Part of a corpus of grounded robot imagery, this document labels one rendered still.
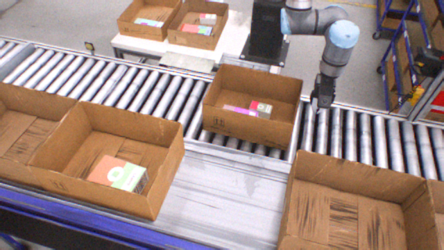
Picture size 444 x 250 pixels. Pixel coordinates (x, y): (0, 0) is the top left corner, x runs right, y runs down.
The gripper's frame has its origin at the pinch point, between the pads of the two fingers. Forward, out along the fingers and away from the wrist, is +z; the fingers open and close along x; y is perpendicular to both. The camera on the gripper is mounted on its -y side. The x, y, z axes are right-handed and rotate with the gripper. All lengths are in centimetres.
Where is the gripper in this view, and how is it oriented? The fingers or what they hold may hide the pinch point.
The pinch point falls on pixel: (316, 112)
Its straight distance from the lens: 131.4
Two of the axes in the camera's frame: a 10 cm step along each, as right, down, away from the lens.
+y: 2.4, -7.3, 6.4
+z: -0.2, 6.5, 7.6
